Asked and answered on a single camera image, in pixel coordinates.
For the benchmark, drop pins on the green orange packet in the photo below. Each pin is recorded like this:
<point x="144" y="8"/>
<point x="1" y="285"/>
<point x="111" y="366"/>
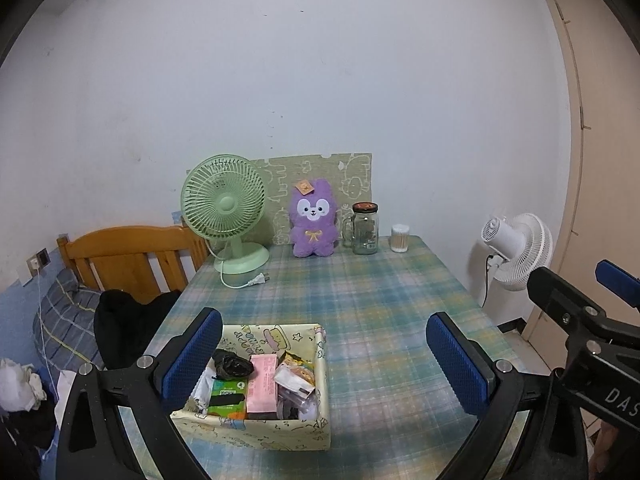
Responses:
<point x="227" y="387"/>

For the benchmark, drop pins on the green printed board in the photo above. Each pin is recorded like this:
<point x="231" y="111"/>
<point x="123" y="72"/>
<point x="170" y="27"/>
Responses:
<point x="350" y="175"/>

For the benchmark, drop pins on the pink packet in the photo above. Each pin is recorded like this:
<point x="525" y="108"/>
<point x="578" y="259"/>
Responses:
<point x="262" y="385"/>

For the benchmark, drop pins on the blue plaid pillow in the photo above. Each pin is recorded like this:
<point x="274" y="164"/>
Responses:
<point x="60" y="310"/>

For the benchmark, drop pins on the white wall socket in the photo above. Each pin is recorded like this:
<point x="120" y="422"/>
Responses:
<point x="34" y="266"/>

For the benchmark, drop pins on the yellow printed storage box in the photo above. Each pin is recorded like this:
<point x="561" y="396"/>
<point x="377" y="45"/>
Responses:
<point x="260" y="432"/>

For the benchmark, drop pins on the green desk fan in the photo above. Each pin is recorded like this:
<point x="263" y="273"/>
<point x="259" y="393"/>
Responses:
<point x="222" y="205"/>

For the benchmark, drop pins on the yellow snack packet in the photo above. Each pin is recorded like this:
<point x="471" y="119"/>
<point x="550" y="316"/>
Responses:
<point x="295" y="375"/>

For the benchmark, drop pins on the glass jar mug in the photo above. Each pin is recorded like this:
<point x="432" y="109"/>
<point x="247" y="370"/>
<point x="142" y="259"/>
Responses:
<point x="365" y="235"/>

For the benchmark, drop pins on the black plastic bag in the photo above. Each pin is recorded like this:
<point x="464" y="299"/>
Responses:
<point x="232" y="365"/>

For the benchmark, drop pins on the dark cloth pile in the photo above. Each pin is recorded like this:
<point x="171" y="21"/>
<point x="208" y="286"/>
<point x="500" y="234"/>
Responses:
<point x="25" y="435"/>

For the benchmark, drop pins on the wooden bed headboard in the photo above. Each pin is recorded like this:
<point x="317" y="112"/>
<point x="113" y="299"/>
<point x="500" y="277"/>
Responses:
<point x="115" y="260"/>

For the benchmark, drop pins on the person's right hand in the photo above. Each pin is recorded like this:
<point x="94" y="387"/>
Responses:
<point x="602" y="450"/>

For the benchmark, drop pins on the clear plastic packet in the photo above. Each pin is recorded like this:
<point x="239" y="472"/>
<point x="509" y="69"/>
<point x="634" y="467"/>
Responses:
<point x="305" y="407"/>

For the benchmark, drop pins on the cotton swab container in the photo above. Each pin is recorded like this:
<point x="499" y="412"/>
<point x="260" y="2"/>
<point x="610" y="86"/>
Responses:
<point x="400" y="240"/>

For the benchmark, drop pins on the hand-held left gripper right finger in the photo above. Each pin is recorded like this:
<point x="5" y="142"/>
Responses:
<point x="457" y="365"/>

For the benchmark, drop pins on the white cloth pile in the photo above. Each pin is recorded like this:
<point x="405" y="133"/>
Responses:
<point x="17" y="385"/>

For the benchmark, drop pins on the black garment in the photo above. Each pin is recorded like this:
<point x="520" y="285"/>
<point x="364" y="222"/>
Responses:
<point x="125" y="325"/>

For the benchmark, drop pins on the dark wall switch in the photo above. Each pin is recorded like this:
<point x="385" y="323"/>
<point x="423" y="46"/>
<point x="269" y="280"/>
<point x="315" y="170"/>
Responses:
<point x="44" y="255"/>

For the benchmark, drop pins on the beige door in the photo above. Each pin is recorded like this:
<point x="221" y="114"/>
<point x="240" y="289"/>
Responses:
<point x="600" y="160"/>

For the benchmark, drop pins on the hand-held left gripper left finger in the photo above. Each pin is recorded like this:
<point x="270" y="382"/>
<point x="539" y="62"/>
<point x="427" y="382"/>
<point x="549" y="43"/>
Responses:
<point x="192" y="355"/>

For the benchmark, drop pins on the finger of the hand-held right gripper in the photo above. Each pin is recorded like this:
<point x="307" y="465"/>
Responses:
<point x="617" y="280"/>
<point x="555" y="295"/>

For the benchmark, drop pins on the purple plush toy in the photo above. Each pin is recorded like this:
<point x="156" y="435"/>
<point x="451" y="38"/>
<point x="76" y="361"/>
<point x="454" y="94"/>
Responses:
<point x="315" y="235"/>

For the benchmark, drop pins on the white standing fan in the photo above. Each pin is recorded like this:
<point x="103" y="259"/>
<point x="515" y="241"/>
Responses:
<point x="505" y="240"/>

